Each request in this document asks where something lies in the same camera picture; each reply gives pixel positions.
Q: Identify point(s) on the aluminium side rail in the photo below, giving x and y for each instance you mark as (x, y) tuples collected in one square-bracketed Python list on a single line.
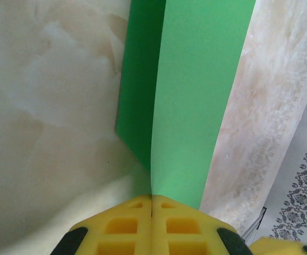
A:
[(255, 223)]

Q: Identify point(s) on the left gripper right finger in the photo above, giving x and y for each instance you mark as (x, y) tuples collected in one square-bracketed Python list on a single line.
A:
[(185, 228)]

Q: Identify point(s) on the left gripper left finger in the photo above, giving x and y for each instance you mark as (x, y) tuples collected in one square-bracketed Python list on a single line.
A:
[(116, 228)]

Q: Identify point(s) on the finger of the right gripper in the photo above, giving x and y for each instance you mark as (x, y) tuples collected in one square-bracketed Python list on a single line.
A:
[(275, 247)]

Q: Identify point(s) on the green paper sheet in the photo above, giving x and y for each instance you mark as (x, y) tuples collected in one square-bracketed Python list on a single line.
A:
[(190, 106)]

